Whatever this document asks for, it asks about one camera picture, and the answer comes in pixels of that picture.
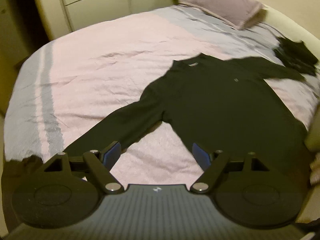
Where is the stack of dark folded clothes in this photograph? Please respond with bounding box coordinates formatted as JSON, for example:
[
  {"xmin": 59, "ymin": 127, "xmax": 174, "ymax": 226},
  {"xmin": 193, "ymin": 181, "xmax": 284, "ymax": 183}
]
[{"xmin": 273, "ymin": 37, "xmax": 318, "ymax": 76}]

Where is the mauve velvet pillow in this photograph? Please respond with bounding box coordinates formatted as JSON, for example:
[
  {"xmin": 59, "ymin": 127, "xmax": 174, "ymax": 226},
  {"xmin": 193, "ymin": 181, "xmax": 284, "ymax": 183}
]
[{"xmin": 180, "ymin": 0, "xmax": 265, "ymax": 30}]

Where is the cream padded headboard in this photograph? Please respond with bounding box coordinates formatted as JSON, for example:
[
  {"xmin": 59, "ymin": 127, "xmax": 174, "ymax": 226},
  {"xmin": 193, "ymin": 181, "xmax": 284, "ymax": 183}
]
[{"xmin": 264, "ymin": 5, "xmax": 320, "ymax": 59}]

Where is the black long sleeve shirt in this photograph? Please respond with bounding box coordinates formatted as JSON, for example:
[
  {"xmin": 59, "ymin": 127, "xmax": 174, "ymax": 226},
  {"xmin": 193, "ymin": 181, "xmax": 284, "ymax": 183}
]
[{"xmin": 66, "ymin": 54, "xmax": 311, "ymax": 187}]

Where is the pink grey bed duvet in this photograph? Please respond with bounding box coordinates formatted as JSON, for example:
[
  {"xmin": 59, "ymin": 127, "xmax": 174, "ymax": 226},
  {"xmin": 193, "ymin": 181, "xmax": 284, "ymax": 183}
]
[{"xmin": 4, "ymin": 6, "xmax": 319, "ymax": 187}]

